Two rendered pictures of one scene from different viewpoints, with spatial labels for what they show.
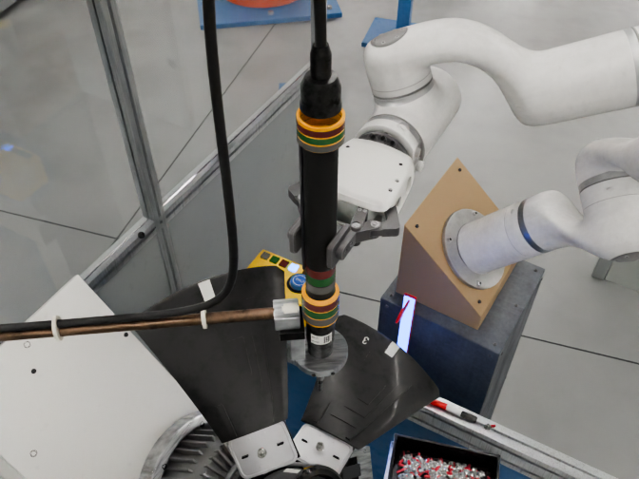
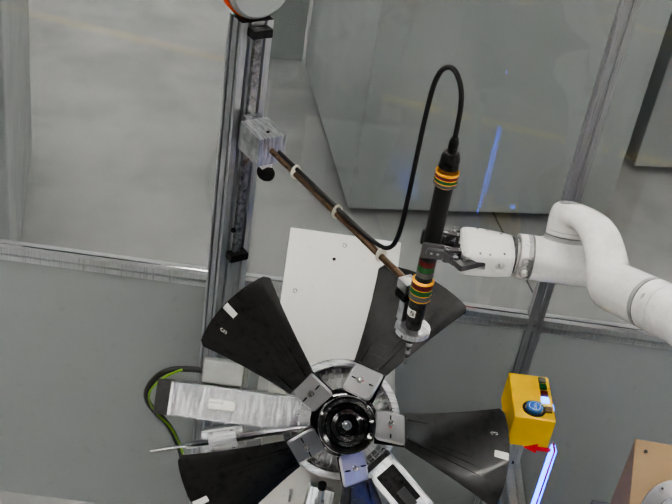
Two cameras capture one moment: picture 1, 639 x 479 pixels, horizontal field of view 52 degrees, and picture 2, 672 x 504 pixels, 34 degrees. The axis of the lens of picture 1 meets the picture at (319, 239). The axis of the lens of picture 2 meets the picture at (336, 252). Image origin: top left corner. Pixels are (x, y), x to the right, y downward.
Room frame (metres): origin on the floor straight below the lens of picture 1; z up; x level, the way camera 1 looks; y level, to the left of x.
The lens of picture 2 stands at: (-0.57, -1.37, 2.77)
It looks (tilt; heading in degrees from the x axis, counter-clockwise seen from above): 34 degrees down; 58
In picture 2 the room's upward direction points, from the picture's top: 9 degrees clockwise
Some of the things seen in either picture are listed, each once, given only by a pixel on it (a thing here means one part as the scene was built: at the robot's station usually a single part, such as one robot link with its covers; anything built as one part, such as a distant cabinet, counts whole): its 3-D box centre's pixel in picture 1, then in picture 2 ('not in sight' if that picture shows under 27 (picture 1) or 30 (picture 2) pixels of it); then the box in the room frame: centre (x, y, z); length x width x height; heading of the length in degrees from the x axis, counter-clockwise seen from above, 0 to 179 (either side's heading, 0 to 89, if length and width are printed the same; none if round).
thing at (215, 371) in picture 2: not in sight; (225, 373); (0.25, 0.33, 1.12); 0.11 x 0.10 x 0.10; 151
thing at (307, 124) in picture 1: (320, 127); (446, 178); (0.48, 0.00, 1.80); 0.04 x 0.04 x 0.03
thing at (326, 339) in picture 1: (320, 241); (431, 245); (0.48, 0.00, 1.65); 0.04 x 0.04 x 0.46
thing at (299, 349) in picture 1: (312, 331); (413, 308); (0.48, 0.01, 1.49); 0.09 x 0.07 x 0.10; 96
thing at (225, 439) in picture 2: not in sight; (222, 440); (0.19, 0.17, 1.08); 0.07 x 0.04 x 0.06; 161
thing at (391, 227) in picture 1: (379, 209); (470, 260); (0.53, -0.07, 1.65); 0.08 x 0.06 x 0.01; 31
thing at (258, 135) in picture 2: not in sight; (260, 140); (0.42, 0.62, 1.54); 0.10 x 0.07 x 0.08; 96
